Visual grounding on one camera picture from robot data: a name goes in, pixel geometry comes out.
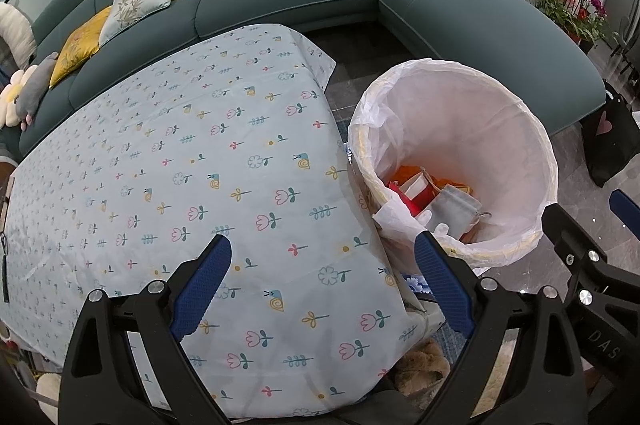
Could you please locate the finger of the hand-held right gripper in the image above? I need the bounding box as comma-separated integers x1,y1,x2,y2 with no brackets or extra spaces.
609,189,640,228
541,203,608,291

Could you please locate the red and white paper cup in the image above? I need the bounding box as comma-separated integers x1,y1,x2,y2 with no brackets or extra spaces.
392,171,443,218

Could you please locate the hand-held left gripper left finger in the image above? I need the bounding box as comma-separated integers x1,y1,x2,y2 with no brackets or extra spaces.
59,234,233,425

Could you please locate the white cotton glove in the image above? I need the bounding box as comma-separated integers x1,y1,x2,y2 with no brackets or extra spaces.
416,209,453,238

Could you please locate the white flower cushion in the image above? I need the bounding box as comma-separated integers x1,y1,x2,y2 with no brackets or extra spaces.
0,66,40,129

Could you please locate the potted plant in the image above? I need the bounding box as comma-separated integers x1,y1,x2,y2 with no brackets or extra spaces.
527,0,618,48

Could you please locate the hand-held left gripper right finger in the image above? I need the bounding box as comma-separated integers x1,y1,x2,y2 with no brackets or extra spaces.
395,230,587,425

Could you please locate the floral light blue tablecloth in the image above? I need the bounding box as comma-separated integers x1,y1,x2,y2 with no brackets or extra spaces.
0,23,426,418

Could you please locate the teal curved sofa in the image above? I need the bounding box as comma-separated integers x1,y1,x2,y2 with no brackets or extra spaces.
0,0,607,166

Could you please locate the grey embroidered cushion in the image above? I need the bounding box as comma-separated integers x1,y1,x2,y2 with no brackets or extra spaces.
98,0,178,47

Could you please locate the grey plush toy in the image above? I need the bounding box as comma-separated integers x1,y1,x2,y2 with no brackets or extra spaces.
14,51,61,132

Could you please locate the orange plastic bag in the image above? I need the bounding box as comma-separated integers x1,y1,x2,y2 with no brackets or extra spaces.
387,164,473,196

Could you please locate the grey drawstring pouch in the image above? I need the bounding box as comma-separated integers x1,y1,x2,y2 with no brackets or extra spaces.
429,184,485,240

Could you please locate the yellow embroidered cushion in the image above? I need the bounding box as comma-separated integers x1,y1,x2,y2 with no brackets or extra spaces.
49,6,114,90

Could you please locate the black gift bag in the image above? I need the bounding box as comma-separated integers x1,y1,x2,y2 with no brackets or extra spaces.
581,79,637,186

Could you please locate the round bin with white liner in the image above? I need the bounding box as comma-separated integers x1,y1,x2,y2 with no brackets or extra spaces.
347,60,559,277

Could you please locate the brown plush toy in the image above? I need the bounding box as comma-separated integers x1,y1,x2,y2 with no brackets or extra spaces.
395,339,452,398

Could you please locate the white panda plush toy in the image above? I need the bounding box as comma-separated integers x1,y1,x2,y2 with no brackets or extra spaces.
0,1,39,70

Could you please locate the cream fluffy cushion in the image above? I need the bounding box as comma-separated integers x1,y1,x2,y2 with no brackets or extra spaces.
34,375,62,408

